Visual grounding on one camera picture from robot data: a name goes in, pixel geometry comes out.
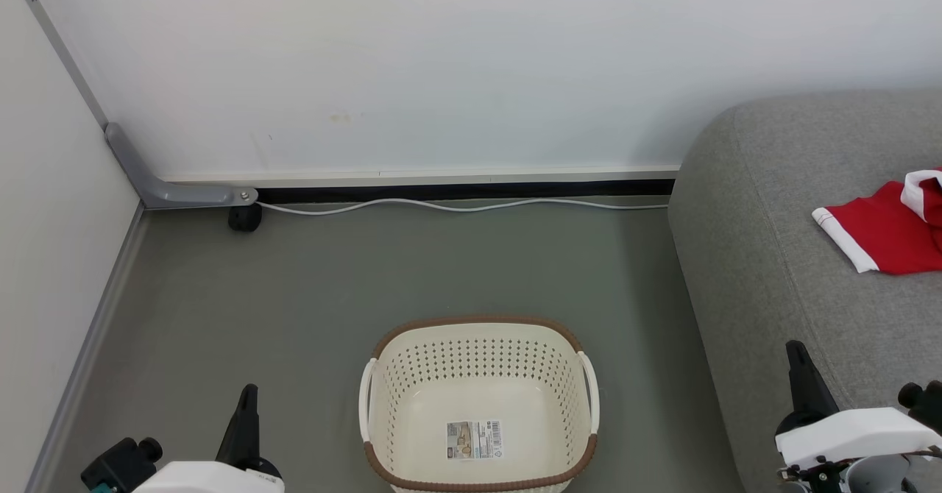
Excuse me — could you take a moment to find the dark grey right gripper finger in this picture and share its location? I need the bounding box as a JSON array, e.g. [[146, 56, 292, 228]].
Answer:
[[786, 341, 840, 425]]

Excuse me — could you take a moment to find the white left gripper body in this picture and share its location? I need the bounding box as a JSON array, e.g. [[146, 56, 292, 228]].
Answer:
[[132, 461, 284, 493]]

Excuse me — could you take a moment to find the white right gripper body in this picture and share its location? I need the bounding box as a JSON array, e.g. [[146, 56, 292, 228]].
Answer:
[[776, 407, 932, 472]]

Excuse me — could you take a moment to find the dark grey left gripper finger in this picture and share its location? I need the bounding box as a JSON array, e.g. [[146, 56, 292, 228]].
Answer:
[[216, 384, 260, 468]]

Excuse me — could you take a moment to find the red and white garment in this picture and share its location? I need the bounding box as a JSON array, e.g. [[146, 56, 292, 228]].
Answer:
[[812, 169, 942, 275]]

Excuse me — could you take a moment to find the grey fabric sofa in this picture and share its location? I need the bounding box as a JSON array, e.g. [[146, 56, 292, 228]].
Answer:
[[667, 90, 942, 493]]

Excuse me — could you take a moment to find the black caster wheel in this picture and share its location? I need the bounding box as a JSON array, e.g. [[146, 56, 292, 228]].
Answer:
[[228, 205, 263, 233]]

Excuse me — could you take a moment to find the paper label sticker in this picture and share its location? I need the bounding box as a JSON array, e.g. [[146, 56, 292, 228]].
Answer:
[[446, 419, 505, 460]]

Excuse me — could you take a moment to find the cream laundry basket brown rim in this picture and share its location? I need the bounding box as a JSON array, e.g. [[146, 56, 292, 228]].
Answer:
[[358, 315, 601, 493]]

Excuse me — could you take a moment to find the black partition bottom strip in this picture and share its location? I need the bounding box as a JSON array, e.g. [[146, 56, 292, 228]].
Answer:
[[256, 179, 676, 204]]

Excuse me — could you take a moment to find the grey corner trim strip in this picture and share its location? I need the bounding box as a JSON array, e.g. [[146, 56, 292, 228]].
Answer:
[[4, 0, 110, 127]]

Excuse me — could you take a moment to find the grey floor edge rail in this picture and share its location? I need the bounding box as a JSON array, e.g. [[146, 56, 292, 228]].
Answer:
[[26, 202, 148, 493]]

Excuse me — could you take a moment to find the grey metal partition foot bracket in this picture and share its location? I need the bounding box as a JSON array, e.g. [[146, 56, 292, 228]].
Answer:
[[105, 122, 259, 210]]

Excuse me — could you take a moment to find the white floor cable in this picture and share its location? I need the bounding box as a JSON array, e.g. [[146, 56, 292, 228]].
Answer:
[[258, 198, 669, 216]]

